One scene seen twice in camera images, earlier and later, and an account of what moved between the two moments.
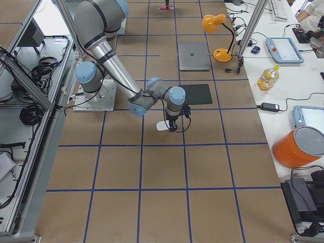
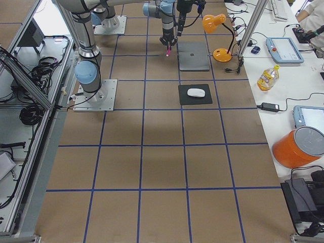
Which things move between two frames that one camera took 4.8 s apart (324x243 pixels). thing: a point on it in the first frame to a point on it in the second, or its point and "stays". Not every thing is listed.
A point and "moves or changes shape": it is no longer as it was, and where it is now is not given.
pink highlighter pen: x=164 y=8 moves or changes shape
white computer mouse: x=163 y=125 to x=196 y=92
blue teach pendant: x=283 y=50 stays
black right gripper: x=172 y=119 to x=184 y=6
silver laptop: x=193 y=56 stays
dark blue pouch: x=255 y=50 stays
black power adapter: x=269 y=107 stays
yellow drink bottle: x=269 y=78 stays
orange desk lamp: x=210 y=22 stays
